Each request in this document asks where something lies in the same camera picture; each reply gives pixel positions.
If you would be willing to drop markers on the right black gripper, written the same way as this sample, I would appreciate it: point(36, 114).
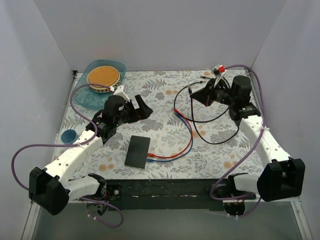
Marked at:
point(208, 92)

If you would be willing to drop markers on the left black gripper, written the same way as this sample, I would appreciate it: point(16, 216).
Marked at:
point(135, 109)

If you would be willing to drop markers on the black network switch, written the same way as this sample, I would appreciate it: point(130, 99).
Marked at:
point(137, 152)

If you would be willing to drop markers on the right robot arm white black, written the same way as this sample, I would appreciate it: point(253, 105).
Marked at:
point(282, 175)

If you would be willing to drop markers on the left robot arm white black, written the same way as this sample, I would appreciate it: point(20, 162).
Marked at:
point(52, 187)

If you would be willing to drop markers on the floral patterned table mat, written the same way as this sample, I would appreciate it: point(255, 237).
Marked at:
point(217, 144)

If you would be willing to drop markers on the woven orange round basket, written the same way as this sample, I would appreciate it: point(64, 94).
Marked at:
point(104, 75)

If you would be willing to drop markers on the blue transparent plastic tray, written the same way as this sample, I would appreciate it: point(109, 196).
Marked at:
point(90, 99)

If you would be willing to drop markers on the small blue plastic cup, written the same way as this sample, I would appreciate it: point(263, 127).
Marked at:
point(69, 136)

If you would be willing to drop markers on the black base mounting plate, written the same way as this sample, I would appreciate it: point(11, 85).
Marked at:
point(163, 194)

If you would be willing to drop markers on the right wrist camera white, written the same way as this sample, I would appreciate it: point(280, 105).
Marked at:
point(218, 71)

